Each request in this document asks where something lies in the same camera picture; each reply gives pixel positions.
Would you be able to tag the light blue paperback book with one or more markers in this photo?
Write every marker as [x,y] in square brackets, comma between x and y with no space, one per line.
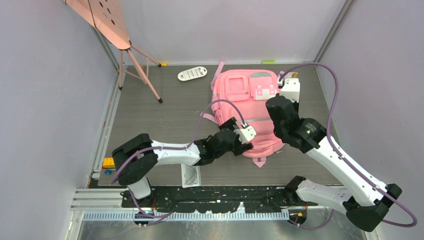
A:
[290,75]

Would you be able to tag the yellow blue toy car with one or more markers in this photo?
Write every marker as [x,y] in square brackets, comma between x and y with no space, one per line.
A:
[107,165]

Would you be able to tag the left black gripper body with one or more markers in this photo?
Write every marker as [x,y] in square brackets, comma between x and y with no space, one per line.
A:
[236,147]

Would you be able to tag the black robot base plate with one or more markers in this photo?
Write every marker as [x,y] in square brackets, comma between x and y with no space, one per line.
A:
[219,199]

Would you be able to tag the pink student backpack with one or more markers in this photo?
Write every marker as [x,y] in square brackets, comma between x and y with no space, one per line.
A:
[242,94]

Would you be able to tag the white oval tag card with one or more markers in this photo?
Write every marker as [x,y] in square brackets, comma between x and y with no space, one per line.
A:
[192,74]

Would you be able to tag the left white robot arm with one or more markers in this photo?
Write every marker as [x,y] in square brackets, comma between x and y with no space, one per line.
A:
[135,158]

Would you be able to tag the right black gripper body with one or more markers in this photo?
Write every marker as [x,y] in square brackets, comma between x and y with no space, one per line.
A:
[277,132]

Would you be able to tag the clear plastic stationery pack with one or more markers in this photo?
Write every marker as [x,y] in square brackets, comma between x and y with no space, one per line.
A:
[190,176]

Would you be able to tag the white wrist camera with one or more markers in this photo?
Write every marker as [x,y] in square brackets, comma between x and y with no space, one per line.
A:
[246,134]
[290,89]

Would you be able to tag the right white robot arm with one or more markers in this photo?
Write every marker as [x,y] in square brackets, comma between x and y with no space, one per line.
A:
[365,200]

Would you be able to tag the pink tripod stand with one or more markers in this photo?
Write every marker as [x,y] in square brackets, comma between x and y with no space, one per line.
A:
[107,17]

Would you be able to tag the green tape marker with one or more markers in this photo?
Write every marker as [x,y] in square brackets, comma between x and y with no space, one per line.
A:
[268,62]

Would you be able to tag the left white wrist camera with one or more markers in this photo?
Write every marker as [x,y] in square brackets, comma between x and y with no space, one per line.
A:
[246,134]

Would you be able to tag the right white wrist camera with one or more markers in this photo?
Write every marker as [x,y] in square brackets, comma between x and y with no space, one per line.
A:
[290,89]

